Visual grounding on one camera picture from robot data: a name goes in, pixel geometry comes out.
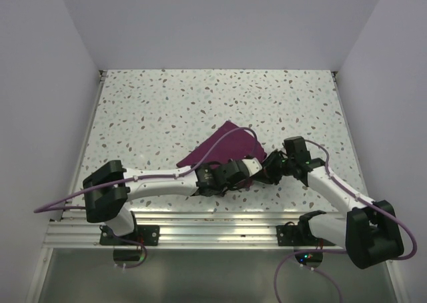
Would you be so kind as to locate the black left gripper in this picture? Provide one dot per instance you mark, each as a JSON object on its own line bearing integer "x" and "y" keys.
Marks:
{"x": 230, "y": 187}

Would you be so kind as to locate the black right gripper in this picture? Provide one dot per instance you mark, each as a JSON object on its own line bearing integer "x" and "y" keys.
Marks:
{"x": 267, "y": 175}

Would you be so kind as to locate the purple cloth mat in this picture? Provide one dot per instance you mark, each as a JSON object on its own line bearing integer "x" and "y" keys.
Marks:
{"x": 228, "y": 143}

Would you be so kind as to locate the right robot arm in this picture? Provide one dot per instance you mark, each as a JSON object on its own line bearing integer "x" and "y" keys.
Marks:
{"x": 368, "y": 231}

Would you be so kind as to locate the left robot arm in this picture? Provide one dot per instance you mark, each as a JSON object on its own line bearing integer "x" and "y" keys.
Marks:
{"x": 108, "y": 190}

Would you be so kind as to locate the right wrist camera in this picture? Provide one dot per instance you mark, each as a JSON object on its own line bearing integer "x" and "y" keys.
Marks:
{"x": 296, "y": 149}

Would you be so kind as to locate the aluminium rail frame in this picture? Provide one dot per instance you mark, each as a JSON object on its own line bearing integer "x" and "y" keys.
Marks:
{"x": 149, "y": 119}

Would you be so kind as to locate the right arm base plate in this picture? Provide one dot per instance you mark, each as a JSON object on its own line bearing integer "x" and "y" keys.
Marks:
{"x": 290, "y": 235}

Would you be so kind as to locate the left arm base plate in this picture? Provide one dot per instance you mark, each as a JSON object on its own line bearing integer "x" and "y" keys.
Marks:
{"x": 148, "y": 235}

